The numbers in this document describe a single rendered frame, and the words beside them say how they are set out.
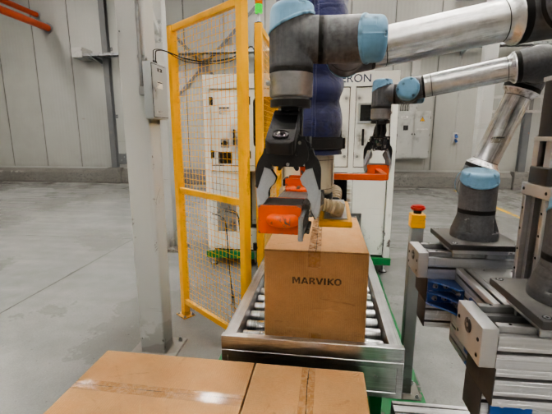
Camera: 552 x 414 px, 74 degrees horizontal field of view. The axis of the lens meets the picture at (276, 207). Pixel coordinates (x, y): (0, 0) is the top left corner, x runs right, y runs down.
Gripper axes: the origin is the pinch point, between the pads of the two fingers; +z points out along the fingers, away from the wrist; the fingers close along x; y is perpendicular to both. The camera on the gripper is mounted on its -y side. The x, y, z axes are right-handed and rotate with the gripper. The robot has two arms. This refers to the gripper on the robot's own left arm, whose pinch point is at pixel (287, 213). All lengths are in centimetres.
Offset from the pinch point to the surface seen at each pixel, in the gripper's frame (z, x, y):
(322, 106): -22, -3, 52
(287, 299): 50, 9, 70
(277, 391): 70, 9, 42
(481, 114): -34, -152, 349
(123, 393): 70, 58, 33
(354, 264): 34, -16, 70
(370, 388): 81, -24, 63
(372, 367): 72, -24, 63
